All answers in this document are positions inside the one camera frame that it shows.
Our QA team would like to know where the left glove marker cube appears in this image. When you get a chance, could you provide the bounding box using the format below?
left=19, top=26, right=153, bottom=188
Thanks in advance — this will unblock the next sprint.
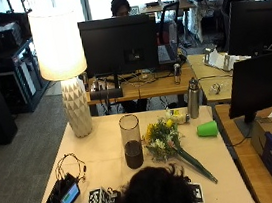
left=84, top=186, right=113, bottom=203

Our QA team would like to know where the glove marker cube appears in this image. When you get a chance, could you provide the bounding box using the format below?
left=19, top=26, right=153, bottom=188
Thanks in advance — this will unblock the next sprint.
left=84, top=186, right=113, bottom=203
left=187, top=181, right=206, bottom=203

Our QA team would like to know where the black device with blue screen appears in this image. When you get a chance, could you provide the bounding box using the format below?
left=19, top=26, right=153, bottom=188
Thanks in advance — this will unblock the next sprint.
left=40, top=171, right=83, bottom=203

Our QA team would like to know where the tall glass vase, dark water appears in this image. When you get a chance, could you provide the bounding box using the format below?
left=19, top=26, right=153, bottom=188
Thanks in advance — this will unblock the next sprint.
left=117, top=112, right=147, bottom=172

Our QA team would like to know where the yellow and white flower bouquet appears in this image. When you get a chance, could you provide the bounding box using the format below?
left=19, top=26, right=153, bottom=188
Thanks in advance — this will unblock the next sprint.
left=140, top=105, right=219, bottom=193

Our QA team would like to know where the right glove marker cube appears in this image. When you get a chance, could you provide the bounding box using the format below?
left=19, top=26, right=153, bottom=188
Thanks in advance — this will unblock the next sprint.
left=187, top=181, right=206, bottom=203

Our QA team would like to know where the black speaker bar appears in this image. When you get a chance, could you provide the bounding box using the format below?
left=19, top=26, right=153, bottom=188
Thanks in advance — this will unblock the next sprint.
left=88, top=86, right=124, bottom=102

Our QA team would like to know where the green plastic cup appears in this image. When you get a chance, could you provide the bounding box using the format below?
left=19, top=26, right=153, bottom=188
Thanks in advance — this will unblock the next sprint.
left=195, top=119, right=220, bottom=140

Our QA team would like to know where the stainless steel water bottle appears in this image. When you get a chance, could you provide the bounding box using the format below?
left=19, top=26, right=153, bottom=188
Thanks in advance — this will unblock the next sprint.
left=183, top=76, right=205, bottom=121

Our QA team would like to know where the brown side desk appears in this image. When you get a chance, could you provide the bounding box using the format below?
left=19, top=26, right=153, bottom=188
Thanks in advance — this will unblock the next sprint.
left=212, top=97, right=272, bottom=203

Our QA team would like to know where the shiny crumpled wrapper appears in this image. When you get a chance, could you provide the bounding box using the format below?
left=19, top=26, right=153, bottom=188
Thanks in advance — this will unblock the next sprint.
left=208, top=81, right=224, bottom=96

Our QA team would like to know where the light wooden desk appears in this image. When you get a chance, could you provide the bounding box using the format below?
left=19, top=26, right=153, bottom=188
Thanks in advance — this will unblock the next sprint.
left=185, top=48, right=241, bottom=107

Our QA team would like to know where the black monitor on wooden desk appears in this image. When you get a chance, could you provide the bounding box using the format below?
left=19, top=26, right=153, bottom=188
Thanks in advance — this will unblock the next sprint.
left=77, top=11, right=164, bottom=94

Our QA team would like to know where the white table lamp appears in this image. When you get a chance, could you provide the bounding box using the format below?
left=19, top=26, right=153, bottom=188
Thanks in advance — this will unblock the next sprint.
left=26, top=3, right=97, bottom=144

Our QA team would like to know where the black shelf unit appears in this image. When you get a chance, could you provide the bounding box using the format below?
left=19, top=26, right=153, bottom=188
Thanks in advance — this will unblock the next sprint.
left=0, top=35, right=53, bottom=117

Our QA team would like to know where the white folded stand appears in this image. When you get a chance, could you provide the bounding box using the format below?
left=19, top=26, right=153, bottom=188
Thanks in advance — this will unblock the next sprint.
left=202, top=41, right=253, bottom=75

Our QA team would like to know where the black office chair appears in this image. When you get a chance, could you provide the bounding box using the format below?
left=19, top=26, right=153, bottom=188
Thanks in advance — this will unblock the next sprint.
left=151, top=0, right=188, bottom=66

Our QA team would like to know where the large black monitor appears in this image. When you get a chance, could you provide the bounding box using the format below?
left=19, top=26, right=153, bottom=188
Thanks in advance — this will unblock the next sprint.
left=221, top=50, right=272, bottom=141

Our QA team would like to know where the black cable bundle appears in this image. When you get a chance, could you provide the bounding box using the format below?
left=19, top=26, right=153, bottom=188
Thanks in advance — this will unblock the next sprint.
left=52, top=151, right=89, bottom=186

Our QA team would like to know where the black monitor with white cable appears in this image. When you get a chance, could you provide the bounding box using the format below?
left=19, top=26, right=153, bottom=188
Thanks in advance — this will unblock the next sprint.
left=221, top=0, right=272, bottom=61

